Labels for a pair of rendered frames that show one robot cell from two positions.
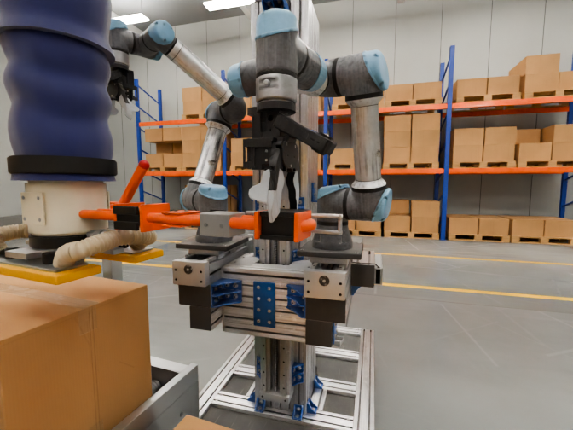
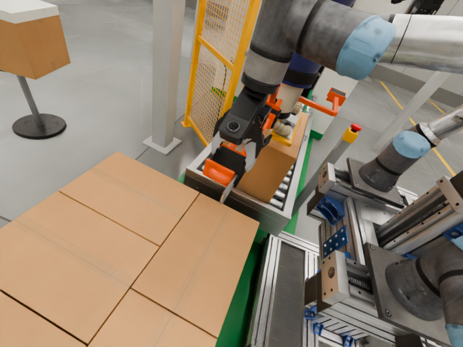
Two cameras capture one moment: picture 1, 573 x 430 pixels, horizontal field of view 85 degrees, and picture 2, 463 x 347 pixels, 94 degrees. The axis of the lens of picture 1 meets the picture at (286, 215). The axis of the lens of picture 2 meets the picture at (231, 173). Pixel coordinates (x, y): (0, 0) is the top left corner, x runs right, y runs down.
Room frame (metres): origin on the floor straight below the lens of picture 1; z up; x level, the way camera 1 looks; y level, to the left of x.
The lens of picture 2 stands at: (0.50, -0.40, 1.55)
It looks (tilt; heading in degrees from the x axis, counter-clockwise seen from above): 42 degrees down; 77
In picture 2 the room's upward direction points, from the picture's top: 20 degrees clockwise
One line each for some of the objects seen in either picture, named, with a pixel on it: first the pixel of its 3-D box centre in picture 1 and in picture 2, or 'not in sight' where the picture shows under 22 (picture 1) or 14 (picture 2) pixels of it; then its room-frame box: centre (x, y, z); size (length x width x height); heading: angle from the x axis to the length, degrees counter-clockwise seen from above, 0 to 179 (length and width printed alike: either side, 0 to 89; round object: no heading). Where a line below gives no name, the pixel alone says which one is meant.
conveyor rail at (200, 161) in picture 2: not in sight; (245, 113); (0.89, 1.68, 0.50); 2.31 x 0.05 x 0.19; 69
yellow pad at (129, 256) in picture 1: (105, 246); (289, 122); (0.89, 0.52, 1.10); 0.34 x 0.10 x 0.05; 68
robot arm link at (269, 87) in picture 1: (275, 93); (263, 66); (0.58, 0.02, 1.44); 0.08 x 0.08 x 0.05
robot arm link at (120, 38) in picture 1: (117, 38); not in sight; (1.19, 0.61, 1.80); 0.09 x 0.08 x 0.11; 134
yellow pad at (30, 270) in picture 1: (31, 260); not in sight; (0.71, 0.60, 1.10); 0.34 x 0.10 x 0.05; 68
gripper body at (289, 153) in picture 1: (272, 139); (251, 106); (0.59, 0.03, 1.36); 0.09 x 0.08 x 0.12; 67
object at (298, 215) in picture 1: (283, 223); (224, 164); (0.57, 0.01, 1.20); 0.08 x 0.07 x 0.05; 68
